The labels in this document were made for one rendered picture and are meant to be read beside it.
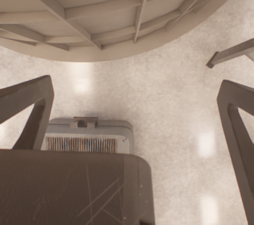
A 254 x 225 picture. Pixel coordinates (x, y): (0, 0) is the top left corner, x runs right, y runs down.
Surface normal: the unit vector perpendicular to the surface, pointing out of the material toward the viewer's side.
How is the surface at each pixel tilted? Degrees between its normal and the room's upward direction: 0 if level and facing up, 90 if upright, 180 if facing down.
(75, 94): 0
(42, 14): 0
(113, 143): 0
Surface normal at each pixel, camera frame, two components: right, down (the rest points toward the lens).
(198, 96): 0.00, 0.12
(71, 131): 0.02, -0.62
